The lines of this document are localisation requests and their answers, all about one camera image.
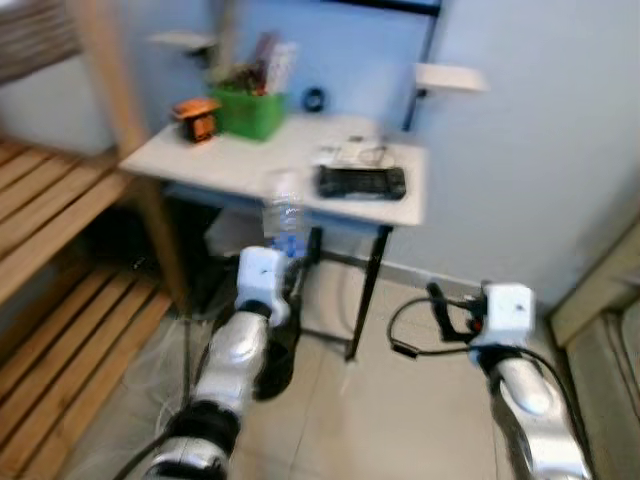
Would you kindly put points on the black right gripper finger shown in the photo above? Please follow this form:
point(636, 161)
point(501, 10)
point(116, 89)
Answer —
point(438, 305)

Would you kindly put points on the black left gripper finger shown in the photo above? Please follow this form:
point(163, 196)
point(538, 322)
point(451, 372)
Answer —
point(297, 262)

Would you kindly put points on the clear plastic water bottle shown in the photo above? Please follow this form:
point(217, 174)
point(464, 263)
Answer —
point(285, 215)

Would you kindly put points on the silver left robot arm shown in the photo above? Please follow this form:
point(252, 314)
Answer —
point(232, 355)

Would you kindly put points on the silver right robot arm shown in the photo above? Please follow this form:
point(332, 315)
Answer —
point(530, 400)

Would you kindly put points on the black waste bin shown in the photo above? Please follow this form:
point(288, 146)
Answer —
point(280, 370)

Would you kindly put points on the black handheld console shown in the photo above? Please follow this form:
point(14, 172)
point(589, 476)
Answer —
point(360, 183)

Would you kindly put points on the white desk black legs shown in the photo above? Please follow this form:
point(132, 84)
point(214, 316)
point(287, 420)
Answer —
point(200, 165)

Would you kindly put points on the green storage box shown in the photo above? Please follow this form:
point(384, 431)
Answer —
point(245, 115)

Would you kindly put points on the orange black device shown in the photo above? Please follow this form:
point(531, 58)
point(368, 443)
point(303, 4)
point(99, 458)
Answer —
point(195, 120)

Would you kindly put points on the white upright book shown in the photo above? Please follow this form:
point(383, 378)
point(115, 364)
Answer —
point(282, 65)

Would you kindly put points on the maroon upright book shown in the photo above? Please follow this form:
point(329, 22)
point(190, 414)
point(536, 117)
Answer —
point(260, 60)

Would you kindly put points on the woven rattan blind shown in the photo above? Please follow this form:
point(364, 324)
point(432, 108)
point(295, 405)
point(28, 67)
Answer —
point(35, 40)

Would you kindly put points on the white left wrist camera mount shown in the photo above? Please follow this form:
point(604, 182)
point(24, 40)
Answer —
point(262, 280)

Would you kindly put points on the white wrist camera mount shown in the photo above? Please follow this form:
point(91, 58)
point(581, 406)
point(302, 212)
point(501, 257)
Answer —
point(262, 280)
point(508, 315)

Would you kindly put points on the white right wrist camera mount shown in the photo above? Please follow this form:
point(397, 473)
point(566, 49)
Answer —
point(508, 315)

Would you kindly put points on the beige wooden frame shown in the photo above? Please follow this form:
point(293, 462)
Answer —
point(590, 290)

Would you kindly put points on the black round wall fitting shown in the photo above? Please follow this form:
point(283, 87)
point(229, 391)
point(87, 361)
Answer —
point(315, 100)

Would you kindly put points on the white wall shelf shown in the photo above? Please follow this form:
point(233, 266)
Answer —
point(450, 78)
point(185, 40)

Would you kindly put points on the black metal frame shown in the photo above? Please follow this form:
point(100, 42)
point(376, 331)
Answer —
point(420, 70)

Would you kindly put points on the wooden slatted frame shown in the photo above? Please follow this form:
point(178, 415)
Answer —
point(60, 220)

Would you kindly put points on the wooden post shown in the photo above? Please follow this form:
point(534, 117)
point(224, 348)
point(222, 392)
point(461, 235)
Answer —
point(115, 90)

